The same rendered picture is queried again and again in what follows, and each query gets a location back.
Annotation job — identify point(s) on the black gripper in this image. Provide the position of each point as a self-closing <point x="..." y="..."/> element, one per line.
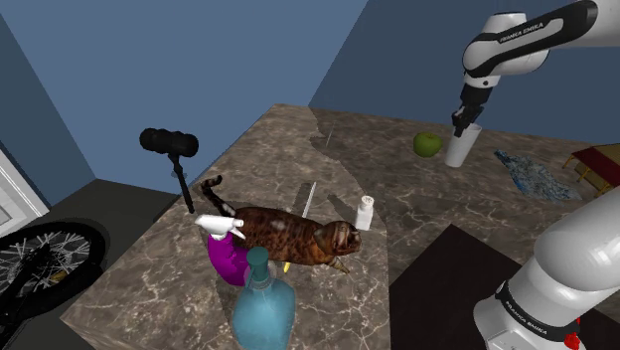
<point x="473" y="99"/>

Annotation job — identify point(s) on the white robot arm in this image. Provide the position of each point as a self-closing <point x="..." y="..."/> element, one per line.
<point x="576" y="257"/>

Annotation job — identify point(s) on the white paper cup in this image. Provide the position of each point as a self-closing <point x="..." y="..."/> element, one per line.
<point x="457" y="150"/>

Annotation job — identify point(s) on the green apple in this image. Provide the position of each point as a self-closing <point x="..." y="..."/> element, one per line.
<point x="427" y="145"/>

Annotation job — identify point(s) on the blue patterned cloth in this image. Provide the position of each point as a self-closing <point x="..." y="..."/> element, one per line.
<point x="535" y="177"/>

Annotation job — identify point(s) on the thin grey stick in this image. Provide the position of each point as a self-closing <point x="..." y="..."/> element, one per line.
<point x="330" y="135"/>

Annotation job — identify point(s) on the white salt shaker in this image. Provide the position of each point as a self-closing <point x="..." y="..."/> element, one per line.
<point x="364" y="215"/>

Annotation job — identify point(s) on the thin white stick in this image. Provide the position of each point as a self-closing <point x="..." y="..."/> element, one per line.
<point x="308" y="201"/>

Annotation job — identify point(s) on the brown tabby cat figure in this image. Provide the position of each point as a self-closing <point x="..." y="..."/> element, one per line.
<point x="286" y="237"/>

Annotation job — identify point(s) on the small yellow object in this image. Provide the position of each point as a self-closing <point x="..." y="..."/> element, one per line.
<point x="286" y="266"/>

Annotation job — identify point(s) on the magenta spray bottle white nozzle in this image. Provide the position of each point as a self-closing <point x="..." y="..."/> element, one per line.
<point x="225" y="259"/>

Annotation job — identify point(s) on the teal glass bottle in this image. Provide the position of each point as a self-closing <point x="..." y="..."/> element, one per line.
<point x="264" y="310"/>

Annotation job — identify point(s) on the black mallet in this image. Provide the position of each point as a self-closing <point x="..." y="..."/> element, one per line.
<point x="169" y="142"/>

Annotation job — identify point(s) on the black bicycle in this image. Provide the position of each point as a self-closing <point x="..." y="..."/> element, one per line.
<point x="48" y="264"/>

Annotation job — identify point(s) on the white door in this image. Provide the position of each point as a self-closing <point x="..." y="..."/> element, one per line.
<point x="14" y="194"/>

